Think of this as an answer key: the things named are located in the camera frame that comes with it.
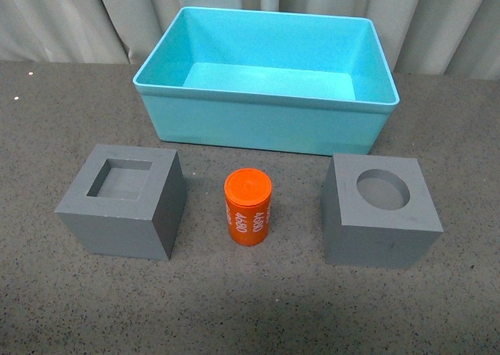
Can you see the orange cylinder with white numbers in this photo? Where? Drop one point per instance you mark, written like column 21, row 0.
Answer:
column 248, row 193

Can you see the gray block with square hole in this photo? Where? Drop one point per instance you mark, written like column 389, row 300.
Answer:
column 126, row 201

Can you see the gray block with round hole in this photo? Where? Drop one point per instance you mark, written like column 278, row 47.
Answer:
column 376, row 212

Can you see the blue plastic box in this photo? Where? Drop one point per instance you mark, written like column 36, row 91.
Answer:
column 287, row 82

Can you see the white curtain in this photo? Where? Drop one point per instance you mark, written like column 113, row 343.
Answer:
column 457, row 37

